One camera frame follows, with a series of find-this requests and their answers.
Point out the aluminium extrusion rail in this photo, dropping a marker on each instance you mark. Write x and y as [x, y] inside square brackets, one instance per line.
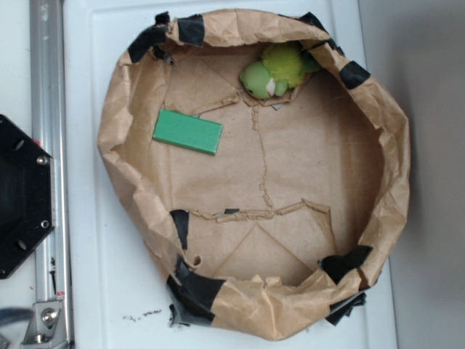
[52, 256]

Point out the green rectangular block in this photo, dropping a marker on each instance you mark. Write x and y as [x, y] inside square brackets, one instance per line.
[188, 132]

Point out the brown paper bag bin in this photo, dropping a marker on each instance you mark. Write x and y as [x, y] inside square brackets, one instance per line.
[293, 218]

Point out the metal corner bracket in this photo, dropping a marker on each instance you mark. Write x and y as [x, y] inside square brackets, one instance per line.
[47, 327]

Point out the green plush bird toy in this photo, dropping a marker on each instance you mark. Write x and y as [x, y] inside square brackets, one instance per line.
[282, 66]

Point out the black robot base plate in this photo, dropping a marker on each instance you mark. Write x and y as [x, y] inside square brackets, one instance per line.
[26, 196]

